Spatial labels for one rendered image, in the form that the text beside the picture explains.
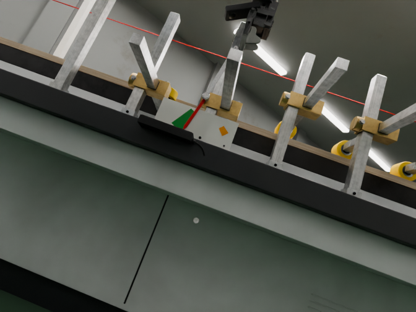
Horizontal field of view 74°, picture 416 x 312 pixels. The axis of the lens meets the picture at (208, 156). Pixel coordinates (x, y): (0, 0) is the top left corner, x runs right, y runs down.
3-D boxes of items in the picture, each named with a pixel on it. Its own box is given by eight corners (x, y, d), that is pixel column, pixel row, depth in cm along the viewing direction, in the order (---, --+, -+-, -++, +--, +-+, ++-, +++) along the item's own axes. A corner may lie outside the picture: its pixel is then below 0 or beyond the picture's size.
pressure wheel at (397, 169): (414, 159, 111) (395, 163, 111) (421, 179, 109) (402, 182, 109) (403, 162, 117) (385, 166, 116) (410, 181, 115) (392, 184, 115)
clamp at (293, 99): (321, 114, 89) (325, 101, 91) (281, 101, 90) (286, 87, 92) (314, 121, 95) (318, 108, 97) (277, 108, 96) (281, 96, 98)
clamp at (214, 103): (238, 116, 90) (242, 103, 91) (199, 103, 91) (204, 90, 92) (236, 122, 95) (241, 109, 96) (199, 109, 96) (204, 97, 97)
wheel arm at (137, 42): (138, 48, 69) (145, 34, 70) (125, 44, 69) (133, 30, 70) (163, 115, 111) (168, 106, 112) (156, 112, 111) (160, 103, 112)
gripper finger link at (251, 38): (257, 51, 86) (265, 26, 88) (238, 46, 86) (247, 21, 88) (255, 57, 89) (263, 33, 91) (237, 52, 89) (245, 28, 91)
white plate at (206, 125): (228, 151, 87) (239, 122, 89) (151, 123, 88) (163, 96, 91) (228, 151, 87) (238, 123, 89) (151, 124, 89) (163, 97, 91)
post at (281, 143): (275, 182, 85) (316, 53, 96) (264, 178, 86) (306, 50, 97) (272, 184, 89) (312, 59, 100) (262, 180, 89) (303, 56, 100)
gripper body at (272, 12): (270, 27, 87) (280, -3, 90) (244, 19, 87) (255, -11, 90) (265, 43, 94) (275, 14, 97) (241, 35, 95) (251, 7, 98)
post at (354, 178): (355, 209, 84) (387, 75, 95) (344, 205, 84) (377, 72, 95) (349, 210, 87) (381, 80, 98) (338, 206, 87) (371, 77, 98)
